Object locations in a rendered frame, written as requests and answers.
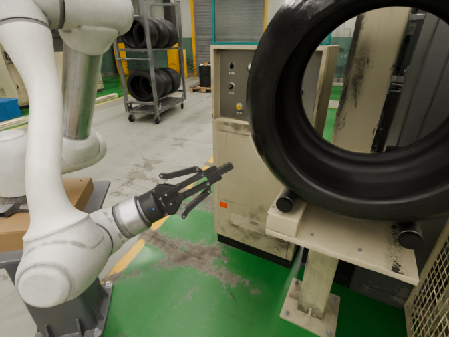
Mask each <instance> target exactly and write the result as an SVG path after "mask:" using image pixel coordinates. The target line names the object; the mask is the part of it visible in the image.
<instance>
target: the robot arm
mask: <svg viewBox="0 0 449 337"><path fill-rule="evenodd" d="M133 20H134V10H133V6H132V2H131V0H0V42H1V44H2V46H3V47H4V49H5V51H6V52H7V53H8V55H9V57H10V58H11V60H12V62H13V63H14V65H15V67H16V68H17V71H18V72H19V74H20V76H21V78H22V80H23V82H24V84H25V87H26V89H27V93H28V97H29V121H28V130H27V131H23V130H16V129H15V130H4V131H1V132H0V218H6V217H8V216H10V215H12V214H13V213H15V212H17V213H29V214H30V219H31V221H30V226H29V229H28V230H27V233H26V234H25V235H24V236H23V238H22V239H23V256H22V258H21V262H20V263H19V265H18V268H17V272H16V276H15V289H16V292H17V294H18V296H19V297H20V298H21V299H22V300H23V301H24V302H26V303H27V304H29V305H31V306H35V307H38V308H50V307H52V306H56V305H58V304H62V303H64V302H66V301H70V300H72V299H74V298H76V297H77V296H79V295H80V294H81V293H82V292H84V291H85V290H86V289H87V288H88V287H89V286H90V285H91V284H92V283H93V282H94V280H95V279H96V278H97V277H98V276H99V275H100V273H101V272H102V270H103V268H104V267H105V265H106V264H107V261H108V258H109V257H110V256H111V255H112V254H114V253H115V252H116V251H117V250H119V249H120V248H121V247H122V246H123V244H124V243H125V242H127V240H129V239H131V238H133V237H135V236H137V235H138V234H140V233H142V232H143V231H145V230H147V229H149V228H151V226H152V224H153V223H155V222H157V221H159V220H161V219H162V218H164V217H166V216H168V215H174V214H177V215H180V216H181V217H182V218H183V219H185V218H186V217H187V215H188V214H189V212H190V211H191V210H192V209H194V208H195V207H196V206H197V205H198V204H199V203H200V202H201V201H203V200H204V199H205V198H206V197H207V196H209V195H210V194H211V193H212V191H211V185H212V184H214V183H216V182H217V181H219V180H221V179H222V177H221V175H223V174H225V173H226V172H228V171H230V170H232V169H234V167H233V165H232V163H231V162H228V163H226V164H224V165H222V166H220V167H218V168H217V167H216V165H214V166H212V167H210V168H208V169H206V170H202V169H201V168H200V167H199V166H194V167H191V168H186V169H182V170H179V171H174V172H171V173H165V172H161V173H160V174H159V177H160V179H159V183H158V184H157V185H156V186H155V187H154V188H153V189H151V190H149V191H147V192H145V193H143V194H141V195H139V196H136V195H133V196H131V197H129V198H127V199H125V200H123V201H121V202H119V203H116V204H115V205H113V206H111V207H108V208H103V209H100V210H98V211H95V212H93V213H90V214H88V213H84V212H82V211H79V210H77V209H76V208H75V207H74V206H73V205H72V204H71V202H70V201H69V199H68V197H67V195H66V192H65V189H64V186H63V180H62V174H66V173H72V172H74V171H79V170H82V169H85V168H88V167H90V166H93V165H95V164H97V163H98V162H100V161H101V160H102V159H103V158H104V157H105V155H106V152H107V146H106V142H105V140H104V138H103V137H102V135H101V134H99V133H98V132H96V131H95V130H94V129H93V128H92V118H93V114H94V106H95V101H96V93H97V89H98V82H99V77H100V70H101V65H102V57H103V54H104V53H105V52H107V51H108V50H109V48H110V46H111V45H112V44H113V42H114V41H115V40H116V38H117V37H118V36H121V35H124V34H125V33H127V32H128V31H129V30H130V28H131V26H132V24H133ZM51 29H58V32H59V35H60V37H61V38H62V40H63V70H62V88H61V84H60V80H59V74H58V70H57V64H56V60H55V53H54V48H53V38H52V34H51ZM192 173H197V174H196V175H194V176H192V177H190V178H188V179H186V180H184V181H182V182H180V183H178V184H176V185H172V184H167V183H164V182H166V181H167V180H168V179H173V178H176V177H181V176H184V175H189V174H192ZM203 177H207V179H208V180H205V181H204V182H202V183H201V184H199V185H197V186H195V187H193V188H191V189H189V190H187V191H185V192H182V193H179V190H181V189H183V188H184V187H186V186H188V185H190V184H192V183H194V182H196V181H198V180H200V179H201V178H203ZM203 189H205V190H204V191H203V192H201V194H199V195H198V196H197V197H196V198H195V199H193V200H192V201H191V202H190V203H189V204H187V206H185V208H184V207H183V208H181V209H179V207H180V205H181V203H182V201H183V200H185V199H186V198H188V197H189V196H191V195H193V194H195V193H197V192H199V191H201V190H203Z"/></svg>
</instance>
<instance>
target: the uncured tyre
mask: <svg viewBox="0 0 449 337"><path fill-rule="evenodd" d="M385 7H411V8H415V9H420V10H423V11H426V12H428V13H431V14H433V15H435V16H436V17H439V18H440V19H441V20H442V21H444V22H445V23H447V24H448V25H449V0H286V1H285V2H284V3H283V4H282V6H281V7H280V8H279V10H278V11H277V12H276V14H275V15H274V17H273V18H272V20H271V21H270V23H269V24H268V26H267V28H266V30H265V31H264V33H263V35H262V37H261V39H260V41H259V44H258V46H257V48H256V51H255V54H254V56H253V60H252V62H251V67H250V70H249V76H248V80H247V93H246V107H247V119H248V123H249V129H250V132H251V136H252V138H253V141H254V143H255V146H256V148H257V150H258V153H259V155H260V156H261V158H262V160H263V162H264V163H265V164H266V166H267V168H268V169H269V170H270V171H271V173H272V174H273V175H274V176H275V178H276V179H277V180H278V181H279V182H280V183H281V184H282V185H283V186H284V187H286V188H287V189H288V190H289V191H291V192H292V193H293V194H294V195H296V196H297V197H299V198H300V199H302V200H303V201H305V202H306V203H309V204H310V205H313V206H314V207H317V208H318V209H321V210H322V211H325V212H328V213H331V214H333V215H337V216H340V217H344V218H347V219H353V220H356V221H364V222H370V223H411V222H417V221H425V220H430V219H435V218H439V217H444V216H447V215H449V115H448V117H447V118H446V119H445V120H444V121H443V122H442V123H441V124H440V125H439V126H438V127H437V128H436V129H435V130H433V131H432V132H431V133H429V134H428V135H427V136H425V137H423V138H422V139H420V140H419V141H417V142H415V143H413V144H410V145H408V146H405V147H403V148H399V149H397V150H393V151H389V152H381V153H360V152H352V151H349V150H345V149H342V148H340V147H338V146H336V145H334V144H332V143H330V142H328V141H327V140H326V139H324V138H323V137H322V136H321V135H320V134H319V133H318V132H317V131H316V130H315V129H314V127H312V125H311V123H310V121H309V120H308V118H307V115H306V113H305V110H304V107H303V100H302V85H303V78H304V75H305V70H306V68H307V65H308V63H309V61H310V59H311V57H312V55H313V54H314V52H315V50H316V49H317V48H318V47H319V45H320V44H321V42H322V41H323V40H324V39H325V38H326V37H327V36H328V35H329V34H330V33H331V32H332V31H334V30H335V29H336V28H338V27H339V26H340V25H342V24H343V23H345V22H346V21H348V20H350V19H352V18H354V17H356V16H358V15H361V14H362V13H365V12H368V11H372V10H375V9H381V8H385Z"/></svg>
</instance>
